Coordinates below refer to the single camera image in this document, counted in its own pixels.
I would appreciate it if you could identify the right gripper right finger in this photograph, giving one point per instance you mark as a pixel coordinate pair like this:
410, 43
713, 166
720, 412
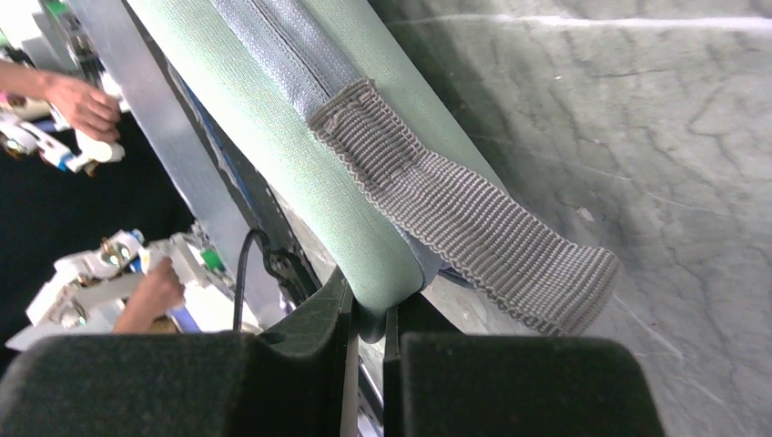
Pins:
439, 381

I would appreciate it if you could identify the operator right hand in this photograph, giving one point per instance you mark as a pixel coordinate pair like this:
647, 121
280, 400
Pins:
160, 290

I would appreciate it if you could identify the operator left hand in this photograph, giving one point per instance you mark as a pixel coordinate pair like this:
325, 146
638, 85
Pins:
84, 107

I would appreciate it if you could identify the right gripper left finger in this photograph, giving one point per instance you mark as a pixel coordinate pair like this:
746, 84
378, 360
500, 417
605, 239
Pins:
286, 381

